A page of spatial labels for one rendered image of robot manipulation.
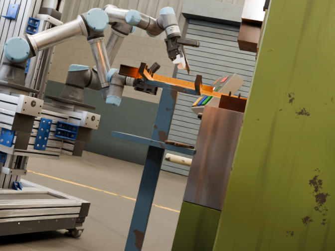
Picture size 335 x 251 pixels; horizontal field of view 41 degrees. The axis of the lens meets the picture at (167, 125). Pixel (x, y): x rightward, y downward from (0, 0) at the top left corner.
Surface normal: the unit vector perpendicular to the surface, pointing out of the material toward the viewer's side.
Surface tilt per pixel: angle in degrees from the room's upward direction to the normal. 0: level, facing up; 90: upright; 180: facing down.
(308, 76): 90
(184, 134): 90
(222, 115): 90
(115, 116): 90
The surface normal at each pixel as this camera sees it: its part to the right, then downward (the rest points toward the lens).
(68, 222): 0.87, 0.18
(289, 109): -0.21, -0.08
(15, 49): 0.19, 0.09
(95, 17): 0.42, -0.01
